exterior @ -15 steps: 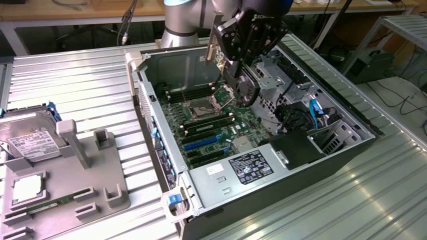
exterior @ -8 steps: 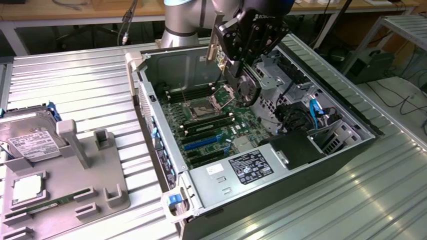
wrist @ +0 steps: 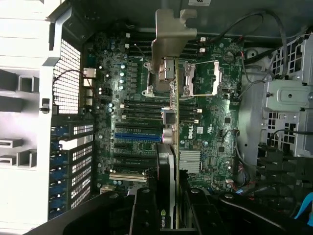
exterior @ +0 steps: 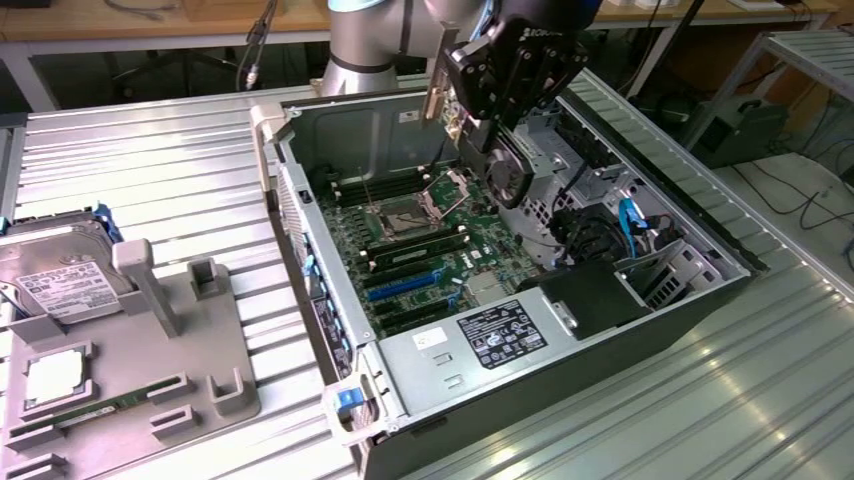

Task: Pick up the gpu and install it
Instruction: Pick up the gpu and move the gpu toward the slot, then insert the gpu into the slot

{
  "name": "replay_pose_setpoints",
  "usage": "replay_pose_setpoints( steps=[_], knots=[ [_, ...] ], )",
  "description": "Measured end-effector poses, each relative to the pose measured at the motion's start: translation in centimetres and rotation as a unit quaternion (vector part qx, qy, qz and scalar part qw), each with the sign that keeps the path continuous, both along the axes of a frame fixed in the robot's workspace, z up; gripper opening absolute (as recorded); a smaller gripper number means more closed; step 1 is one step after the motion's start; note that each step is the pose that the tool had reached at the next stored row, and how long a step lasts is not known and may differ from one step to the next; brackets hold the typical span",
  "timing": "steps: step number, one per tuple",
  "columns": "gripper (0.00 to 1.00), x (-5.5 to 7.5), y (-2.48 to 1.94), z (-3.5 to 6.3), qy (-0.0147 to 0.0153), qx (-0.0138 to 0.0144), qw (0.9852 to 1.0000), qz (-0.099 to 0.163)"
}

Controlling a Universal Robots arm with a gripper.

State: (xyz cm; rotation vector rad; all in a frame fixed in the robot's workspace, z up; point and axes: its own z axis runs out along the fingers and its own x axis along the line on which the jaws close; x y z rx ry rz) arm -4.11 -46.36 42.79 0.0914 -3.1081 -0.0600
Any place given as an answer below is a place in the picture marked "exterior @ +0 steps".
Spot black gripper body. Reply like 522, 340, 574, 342
485, 0, 604, 51

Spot black graphics card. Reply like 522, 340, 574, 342
422, 21, 538, 211

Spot metal socket cover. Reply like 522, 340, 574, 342
416, 168, 474, 222

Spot black RAM slots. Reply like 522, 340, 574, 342
329, 171, 430, 205

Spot CPU socket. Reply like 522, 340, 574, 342
376, 196, 448, 240

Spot black floor device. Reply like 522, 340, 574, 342
693, 98, 793, 170

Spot green motherboard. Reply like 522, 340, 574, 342
313, 164, 544, 339

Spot silver perforated drive cage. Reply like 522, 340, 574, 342
497, 92, 644, 267

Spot black fitted RAM stick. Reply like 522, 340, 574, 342
369, 233, 470, 268

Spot silver chipset heat sink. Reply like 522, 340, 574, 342
465, 273, 514, 305

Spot blue expansion slot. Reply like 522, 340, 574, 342
366, 271, 444, 302

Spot silver disk bay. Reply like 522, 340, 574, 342
613, 238, 728, 310

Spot black chair base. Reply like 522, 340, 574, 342
110, 45, 263, 94

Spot black expansion slot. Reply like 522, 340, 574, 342
372, 296, 450, 322

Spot wooden desk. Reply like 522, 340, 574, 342
0, 0, 837, 45

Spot silver power supply unit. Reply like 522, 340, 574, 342
364, 287, 582, 422

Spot open black PC case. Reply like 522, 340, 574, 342
249, 72, 770, 480

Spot blue disk carrier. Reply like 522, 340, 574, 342
0, 200, 126, 242

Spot silver hard disk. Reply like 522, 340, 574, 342
0, 212, 129, 324

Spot grey parts rack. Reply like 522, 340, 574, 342
0, 238, 263, 480

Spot silver CPU chip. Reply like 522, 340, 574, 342
25, 351, 94, 402

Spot green loose RAM stick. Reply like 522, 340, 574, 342
13, 387, 154, 432

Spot blue disk wire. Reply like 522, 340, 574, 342
618, 196, 648, 261

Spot black wire bundle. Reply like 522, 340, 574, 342
549, 203, 630, 267

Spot grey hanging cable with plug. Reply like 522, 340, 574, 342
239, 0, 282, 92

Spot grey metal shelf frame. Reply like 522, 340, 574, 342
680, 28, 854, 151

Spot black floor cable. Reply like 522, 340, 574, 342
732, 158, 854, 227

